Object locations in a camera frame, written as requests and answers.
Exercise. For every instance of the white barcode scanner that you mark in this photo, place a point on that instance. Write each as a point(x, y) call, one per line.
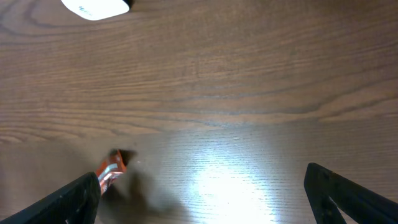
point(95, 10)

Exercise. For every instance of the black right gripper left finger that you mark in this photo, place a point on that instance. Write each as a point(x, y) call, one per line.
point(74, 203)

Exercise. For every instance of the orange chocolate bar wrapper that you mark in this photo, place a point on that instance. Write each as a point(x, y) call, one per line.
point(111, 167)

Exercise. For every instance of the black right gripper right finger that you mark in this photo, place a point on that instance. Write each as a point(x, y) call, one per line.
point(330, 195)

